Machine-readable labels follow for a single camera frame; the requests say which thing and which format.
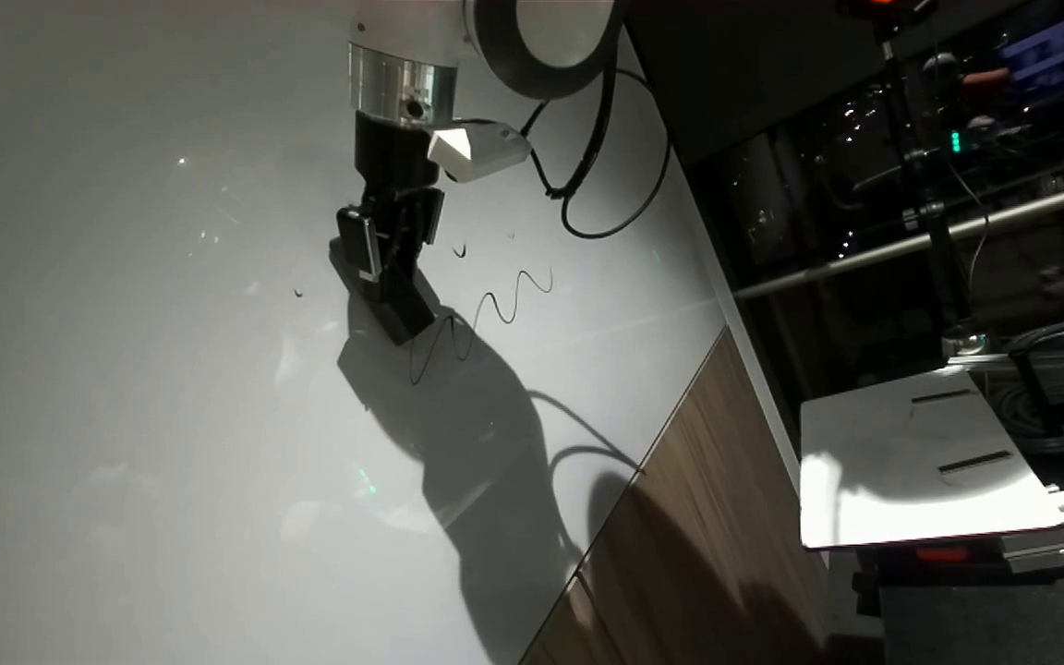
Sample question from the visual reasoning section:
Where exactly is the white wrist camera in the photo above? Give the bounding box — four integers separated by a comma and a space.
424, 114, 534, 190

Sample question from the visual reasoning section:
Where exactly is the small white slotted platform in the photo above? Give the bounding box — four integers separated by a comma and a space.
796, 364, 1064, 556

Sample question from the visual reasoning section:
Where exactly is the large white whiteboard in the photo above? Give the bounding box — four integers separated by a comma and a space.
0, 0, 801, 665

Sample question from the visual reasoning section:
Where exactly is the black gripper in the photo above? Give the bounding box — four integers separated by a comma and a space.
333, 111, 445, 290

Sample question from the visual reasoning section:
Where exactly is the silver metal rail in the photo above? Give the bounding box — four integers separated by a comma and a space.
731, 169, 1064, 304

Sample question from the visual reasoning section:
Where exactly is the black felt whiteboard eraser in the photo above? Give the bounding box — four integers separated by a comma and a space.
327, 237, 444, 349

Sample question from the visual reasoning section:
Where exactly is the blue lit monitor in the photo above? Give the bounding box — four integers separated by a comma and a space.
1006, 14, 1064, 98

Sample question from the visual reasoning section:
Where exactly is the black tripod pole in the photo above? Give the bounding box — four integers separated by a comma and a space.
884, 33, 981, 364

